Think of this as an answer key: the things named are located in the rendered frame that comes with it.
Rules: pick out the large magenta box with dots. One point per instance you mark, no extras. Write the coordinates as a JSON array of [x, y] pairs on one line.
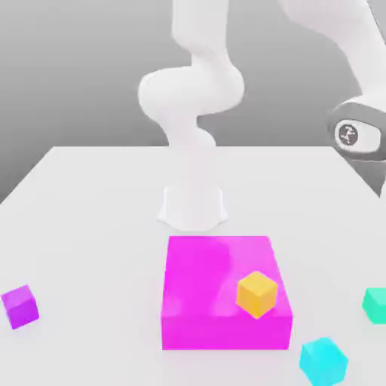
[[199, 295]]

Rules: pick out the small green cube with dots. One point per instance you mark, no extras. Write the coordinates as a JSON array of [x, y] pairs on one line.
[[376, 305]]

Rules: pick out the small cyan cube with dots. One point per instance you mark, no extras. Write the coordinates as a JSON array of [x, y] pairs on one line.
[[323, 362]]

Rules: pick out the small purple cube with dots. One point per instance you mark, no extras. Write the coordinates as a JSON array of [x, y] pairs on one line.
[[20, 307]]

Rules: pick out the small orange cube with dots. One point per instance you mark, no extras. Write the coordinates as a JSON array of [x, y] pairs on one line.
[[256, 295]]

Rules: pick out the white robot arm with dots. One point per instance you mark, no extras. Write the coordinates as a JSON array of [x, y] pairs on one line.
[[193, 96]]

